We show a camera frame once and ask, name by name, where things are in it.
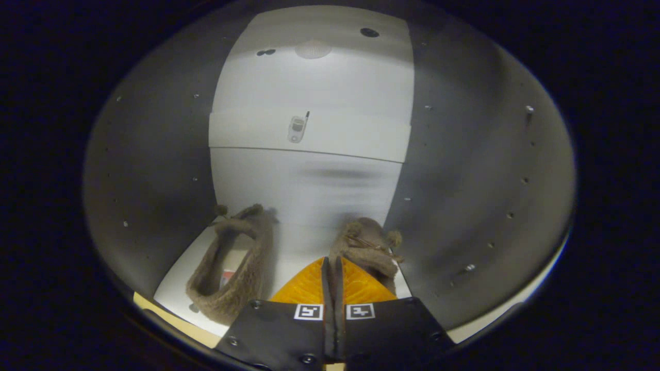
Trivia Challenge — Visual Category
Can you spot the white shoe cabinet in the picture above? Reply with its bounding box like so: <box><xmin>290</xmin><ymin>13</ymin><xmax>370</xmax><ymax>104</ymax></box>
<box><xmin>82</xmin><ymin>3</ymin><xmax>577</xmax><ymax>352</ymax></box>

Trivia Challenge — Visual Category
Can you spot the brown fuzzy shoe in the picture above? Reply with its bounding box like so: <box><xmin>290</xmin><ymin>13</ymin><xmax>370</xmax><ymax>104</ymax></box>
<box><xmin>186</xmin><ymin>204</ymin><xmax>277</xmax><ymax>327</ymax></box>
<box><xmin>329</xmin><ymin>216</ymin><xmax>404</xmax><ymax>298</ymax></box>

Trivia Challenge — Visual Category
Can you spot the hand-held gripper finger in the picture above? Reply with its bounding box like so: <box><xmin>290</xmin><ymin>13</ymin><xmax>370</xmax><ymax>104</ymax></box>
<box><xmin>335</xmin><ymin>256</ymin><xmax>455</xmax><ymax>369</ymax></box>
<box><xmin>216</xmin><ymin>256</ymin><xmax>336</xmax><ymax>371</ymax></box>

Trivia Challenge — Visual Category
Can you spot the round white puck light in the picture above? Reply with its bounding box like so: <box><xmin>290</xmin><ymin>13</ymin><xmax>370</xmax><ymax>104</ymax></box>
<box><xmin>294</xmin><ymin>40</ymin><xmax>333</xmax><ymax>60</ymax></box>

